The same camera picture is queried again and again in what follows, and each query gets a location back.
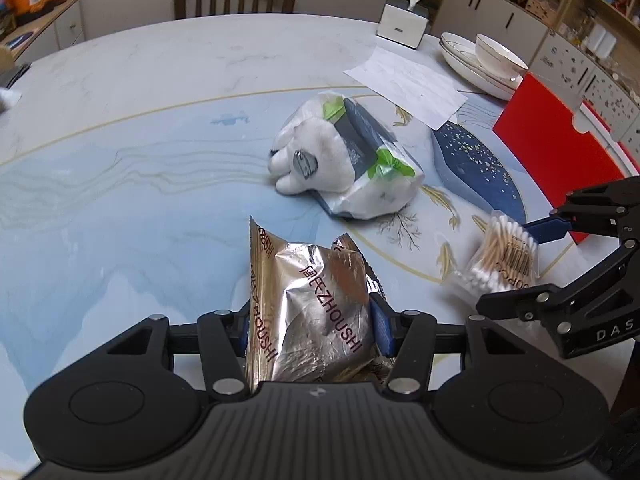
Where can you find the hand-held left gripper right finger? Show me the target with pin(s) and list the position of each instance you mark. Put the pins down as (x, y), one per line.
(382, 327)

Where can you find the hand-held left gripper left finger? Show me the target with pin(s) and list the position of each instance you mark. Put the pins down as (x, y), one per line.
(243, 332)

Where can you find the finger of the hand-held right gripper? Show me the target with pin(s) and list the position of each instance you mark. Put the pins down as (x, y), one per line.
(520, 302)
(547, 227)

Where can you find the cotton swabs bag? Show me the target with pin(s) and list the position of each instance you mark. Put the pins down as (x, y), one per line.
(500, 255)

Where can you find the gold foil snack packet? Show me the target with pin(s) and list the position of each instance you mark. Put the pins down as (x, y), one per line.
(310, 310)

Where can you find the red box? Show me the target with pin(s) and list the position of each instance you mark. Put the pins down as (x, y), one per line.
(540, 130)

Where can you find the marble patterned desktop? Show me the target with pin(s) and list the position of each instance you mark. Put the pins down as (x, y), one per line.
(150, 135)

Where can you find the white grey plastic bag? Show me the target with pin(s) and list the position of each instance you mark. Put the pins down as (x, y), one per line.
(380, 190)

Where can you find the white plate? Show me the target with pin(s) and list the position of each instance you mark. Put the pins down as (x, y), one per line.
(480, 87)
(457, 47)

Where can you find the white bowl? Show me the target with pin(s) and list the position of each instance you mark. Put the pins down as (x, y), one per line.
(492, 57)

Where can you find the wooden shelf unit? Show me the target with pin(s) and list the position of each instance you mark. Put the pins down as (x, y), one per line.
(595, 35)

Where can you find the white paper sheet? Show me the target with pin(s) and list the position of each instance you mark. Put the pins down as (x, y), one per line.
(405, 80)

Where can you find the white plush toy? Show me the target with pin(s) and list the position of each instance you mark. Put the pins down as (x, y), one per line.
(310, 135)

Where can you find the white green tissue box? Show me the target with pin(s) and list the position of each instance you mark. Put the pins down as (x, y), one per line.
(400, 25)

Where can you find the white sideboard cabinet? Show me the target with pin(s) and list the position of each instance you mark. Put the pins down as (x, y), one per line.
(60, 30)

